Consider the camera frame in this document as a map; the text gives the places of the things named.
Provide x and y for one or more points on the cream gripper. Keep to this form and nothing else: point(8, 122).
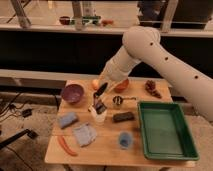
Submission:
point(105, 87)

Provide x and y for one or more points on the dark bristle brush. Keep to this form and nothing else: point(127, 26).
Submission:
point(98, 104)

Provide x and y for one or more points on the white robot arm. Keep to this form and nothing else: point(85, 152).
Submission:
point(142, 44)

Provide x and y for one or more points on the metal measuring cup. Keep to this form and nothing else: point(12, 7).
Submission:
point(119, 100)

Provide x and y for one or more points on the white paper cup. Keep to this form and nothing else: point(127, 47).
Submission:
point(98, 118)

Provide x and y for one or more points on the blue plastic cup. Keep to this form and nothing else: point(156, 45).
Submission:
point(125, 140)

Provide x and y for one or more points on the orange ball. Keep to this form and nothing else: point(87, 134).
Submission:
point(95, 84)

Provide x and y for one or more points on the red-orange bowl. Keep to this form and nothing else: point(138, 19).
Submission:
point(122, 86)

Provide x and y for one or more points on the purple bowl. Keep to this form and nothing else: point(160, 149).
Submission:
point(72, 93)

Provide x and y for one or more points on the dark brown sponge block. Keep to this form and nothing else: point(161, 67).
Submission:
point(120, 117)

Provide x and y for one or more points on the wooden table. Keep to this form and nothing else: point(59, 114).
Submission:
point(105, 149)

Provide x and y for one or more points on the blue sponge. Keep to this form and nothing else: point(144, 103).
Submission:
point(67, 119)

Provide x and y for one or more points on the light blue cloth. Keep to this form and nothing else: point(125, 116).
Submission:
point(84, 134)

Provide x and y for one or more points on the orange chili pepper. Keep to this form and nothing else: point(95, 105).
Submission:
point(65, 147)

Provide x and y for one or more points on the green background object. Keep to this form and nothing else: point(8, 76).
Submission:
point(90, 20)

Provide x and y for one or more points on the dark red background bowl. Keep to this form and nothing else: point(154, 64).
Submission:
point(64, 20)

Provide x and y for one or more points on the green plastic tray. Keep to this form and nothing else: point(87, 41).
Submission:
point(165, 132)

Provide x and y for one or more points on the black floor stand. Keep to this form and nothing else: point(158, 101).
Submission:
point(30, 133)

